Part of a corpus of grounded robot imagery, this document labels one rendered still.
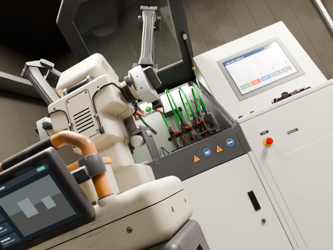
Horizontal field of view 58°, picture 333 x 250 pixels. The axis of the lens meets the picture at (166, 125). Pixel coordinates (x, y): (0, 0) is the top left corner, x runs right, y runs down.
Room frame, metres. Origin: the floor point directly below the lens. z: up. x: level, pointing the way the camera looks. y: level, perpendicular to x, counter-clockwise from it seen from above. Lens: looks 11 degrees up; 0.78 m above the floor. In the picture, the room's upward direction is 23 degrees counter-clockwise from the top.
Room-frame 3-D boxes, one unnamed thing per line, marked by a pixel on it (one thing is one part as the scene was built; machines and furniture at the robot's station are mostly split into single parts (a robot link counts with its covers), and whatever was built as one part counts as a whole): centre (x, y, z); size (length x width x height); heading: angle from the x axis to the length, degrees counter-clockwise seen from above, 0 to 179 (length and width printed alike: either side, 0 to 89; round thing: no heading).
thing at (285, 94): (1.78, -0.75, 1.01); 0.23 x 0.11 x 0.06; 92
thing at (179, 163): (1.66, -0.02, 0.87); 0.62 x 0.04 x 0.16; 92
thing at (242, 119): (1.77, -0.72, 0.96); 0.70 x 0.22 x 0.03; 92
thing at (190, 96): (2.17, -0.24, 1.20); 0.13 x 0.03 x 0.31; 92
